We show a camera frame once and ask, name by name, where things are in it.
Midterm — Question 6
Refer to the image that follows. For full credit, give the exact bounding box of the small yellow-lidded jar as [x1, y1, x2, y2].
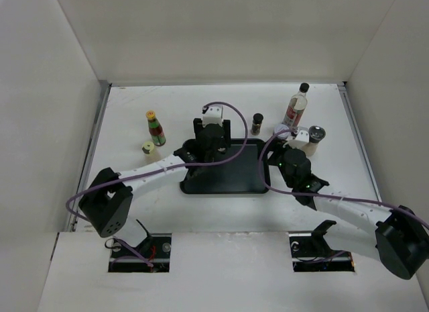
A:
[141, 141, 155, 155]

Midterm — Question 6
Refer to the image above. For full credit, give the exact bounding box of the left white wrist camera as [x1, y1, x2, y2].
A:
[202, 104, 223, 127]

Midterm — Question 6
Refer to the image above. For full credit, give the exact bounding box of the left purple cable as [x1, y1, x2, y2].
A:
[66, 101, 249, 271]

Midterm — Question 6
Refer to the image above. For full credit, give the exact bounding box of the black-capped pepper jar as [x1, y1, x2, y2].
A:
[251, 113, 263, 136]

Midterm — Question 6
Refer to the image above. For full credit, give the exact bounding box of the red chili sauce bottle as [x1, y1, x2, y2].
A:
[145, 110, 166, 146]

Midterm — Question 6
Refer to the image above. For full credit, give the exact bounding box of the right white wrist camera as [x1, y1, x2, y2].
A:
[286, 128, 310, 150]

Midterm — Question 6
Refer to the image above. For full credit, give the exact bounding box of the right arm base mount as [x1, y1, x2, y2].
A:
[289, 220, 355, 272]

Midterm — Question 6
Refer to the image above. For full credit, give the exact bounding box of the purple cable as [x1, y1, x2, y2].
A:
[257, 129, 429, 262]
[66, 101, 249, 271]

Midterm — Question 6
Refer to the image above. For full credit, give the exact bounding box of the black plastic tray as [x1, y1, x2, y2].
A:
[180, 138, 271, 195]

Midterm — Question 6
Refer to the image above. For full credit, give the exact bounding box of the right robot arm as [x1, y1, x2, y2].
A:
[261, 141, 428, 280]

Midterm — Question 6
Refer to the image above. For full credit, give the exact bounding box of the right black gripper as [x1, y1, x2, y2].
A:
[257, 136, 301, 188]

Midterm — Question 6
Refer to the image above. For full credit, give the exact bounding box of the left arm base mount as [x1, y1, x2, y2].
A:
[105, 233, 172, 273]

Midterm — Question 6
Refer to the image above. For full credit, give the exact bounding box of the aluminium table edge rail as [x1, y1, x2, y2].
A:
[65, 79, 112, 233]

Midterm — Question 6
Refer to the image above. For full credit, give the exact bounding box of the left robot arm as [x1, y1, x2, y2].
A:
[79, 119, 231, 258]

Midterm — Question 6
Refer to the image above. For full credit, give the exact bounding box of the white-lidded spice jar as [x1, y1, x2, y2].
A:
[273, 123, 290, 136]

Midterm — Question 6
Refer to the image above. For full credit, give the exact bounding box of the tall clear vinegar bottle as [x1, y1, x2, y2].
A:
[282, 83, 310, 129]

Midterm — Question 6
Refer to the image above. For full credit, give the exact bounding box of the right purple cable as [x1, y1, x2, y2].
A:
[257, 129, 429, 262]

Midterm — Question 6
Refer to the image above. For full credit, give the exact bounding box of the clear salt grinder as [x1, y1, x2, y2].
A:
[302, 125, 326, 157]

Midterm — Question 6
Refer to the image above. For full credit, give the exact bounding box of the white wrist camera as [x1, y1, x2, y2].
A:
[202, 104, 223, 127]
[286, 128, 310, 150]

